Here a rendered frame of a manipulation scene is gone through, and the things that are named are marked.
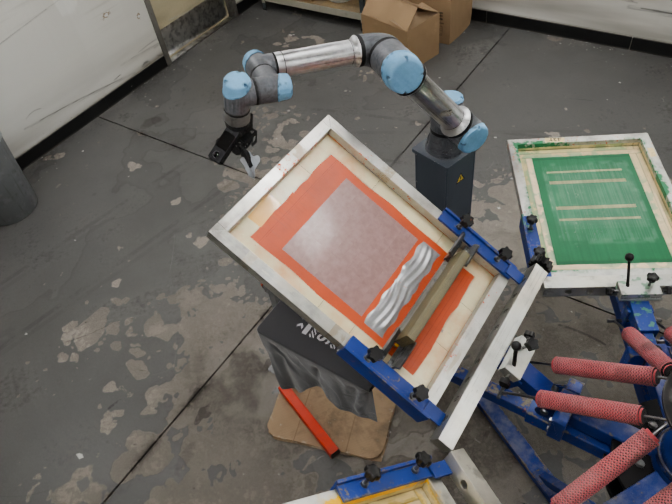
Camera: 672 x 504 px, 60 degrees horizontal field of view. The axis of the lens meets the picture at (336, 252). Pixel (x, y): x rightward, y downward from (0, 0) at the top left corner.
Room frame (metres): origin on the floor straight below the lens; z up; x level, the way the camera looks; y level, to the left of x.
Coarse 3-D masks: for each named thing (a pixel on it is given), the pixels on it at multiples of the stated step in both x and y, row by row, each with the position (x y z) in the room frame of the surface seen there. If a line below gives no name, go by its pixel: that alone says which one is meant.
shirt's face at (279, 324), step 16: (272, 320) 1.26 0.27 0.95; (288, 320) 1.25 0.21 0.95; (272, 336) 1.19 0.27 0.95; (288, 336) 1.18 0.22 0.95; (304, 336) 1.17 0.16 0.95; (304, 352) 1.11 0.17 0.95; (320, 352) 1.10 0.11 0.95; (336, 368) 1.02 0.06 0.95; (352, 368) 1.01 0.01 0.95; (368, 384) 0.94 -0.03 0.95
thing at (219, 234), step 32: (320, 128) 1.53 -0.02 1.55; (288, 160) 1.40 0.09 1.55; (256, 192) 1.28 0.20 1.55; (416, 192) 1.37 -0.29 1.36; (224, 224) 1.17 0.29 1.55; (256, 256) 1.09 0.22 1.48; (480, 256) 1.19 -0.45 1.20; (288, 288) 1.01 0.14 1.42; (320, 320) 0.94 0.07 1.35; (480, 320) 0.98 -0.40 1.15; (448, 352) 0.90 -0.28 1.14
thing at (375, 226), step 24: (336, 168) 1.43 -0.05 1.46; (312, 192) 1.34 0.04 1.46; (336, 192) 1.35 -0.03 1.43; (360, 192) 1.36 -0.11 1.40; (336, 216) 1.27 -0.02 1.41; (360, 216) 1.28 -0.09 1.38; (384, 216) 1.30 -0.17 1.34; (360, 240) 1.21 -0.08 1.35; (384, 240) 1.22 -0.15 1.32; (408, 240) 1.23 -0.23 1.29; (432, 240) 1.24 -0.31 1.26; (384, 264) 1.14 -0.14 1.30; (432, 264) 1.16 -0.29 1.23; (456, 288) 1.10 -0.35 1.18
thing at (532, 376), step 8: (528, 368) 0.83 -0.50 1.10; (528, 376) 0.80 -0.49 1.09; (536, 376) 0.80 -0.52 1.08; (544, 376) 0.81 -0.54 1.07; (528, 384) 0.78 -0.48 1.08; (536, 384) 0.78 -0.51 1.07; (544, 384) 0.78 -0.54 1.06; (552, 384) 0.79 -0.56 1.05; (528, 392) 0.78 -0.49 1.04; (536, 392) 0.76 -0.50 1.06
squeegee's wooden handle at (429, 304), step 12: (456, 264) 1.09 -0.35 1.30; (444, 276) 1.06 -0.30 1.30; (456, 276) 1.06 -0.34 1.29; (432, 288) 1.05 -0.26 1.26; (444, 288) 1.02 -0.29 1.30; (432, 300) 0.98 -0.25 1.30; (420, 312) 0.95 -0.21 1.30; (432, 312) 0.94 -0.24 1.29; (408, 324) 0.93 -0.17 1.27; (420, 324) 0.91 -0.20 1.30; (408, 336) 0.87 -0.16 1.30
